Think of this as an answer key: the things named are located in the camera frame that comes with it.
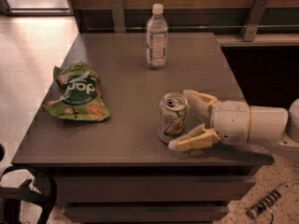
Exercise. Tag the grey drawer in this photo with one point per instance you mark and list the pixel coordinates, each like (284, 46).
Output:
(147, 189)
(145, 214)

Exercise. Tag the metal bracket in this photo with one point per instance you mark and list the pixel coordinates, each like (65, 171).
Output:
(250, 29)
(118, 17)

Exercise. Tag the lower grey drawer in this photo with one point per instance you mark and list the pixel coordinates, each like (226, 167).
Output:
(145, 214)

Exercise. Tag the upper grey drawer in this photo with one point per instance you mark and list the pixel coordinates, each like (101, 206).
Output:
(147, 189)

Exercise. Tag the clear plastic water bottle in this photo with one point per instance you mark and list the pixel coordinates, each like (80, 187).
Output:
(157, 31)

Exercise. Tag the right metal bracket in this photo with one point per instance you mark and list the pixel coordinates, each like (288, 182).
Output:
(250, 29)

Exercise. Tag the green chip bag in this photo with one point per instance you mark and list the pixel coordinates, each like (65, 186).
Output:
(80, 98)

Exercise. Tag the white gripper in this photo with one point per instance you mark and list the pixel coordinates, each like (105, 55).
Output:
(231, 119)

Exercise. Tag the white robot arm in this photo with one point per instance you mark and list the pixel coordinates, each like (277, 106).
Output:
(275, 128)

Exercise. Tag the left metal bracket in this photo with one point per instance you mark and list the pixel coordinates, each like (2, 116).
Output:
(118, 17)

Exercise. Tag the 7up soda can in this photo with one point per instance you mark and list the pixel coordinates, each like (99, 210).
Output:
(173, 114)

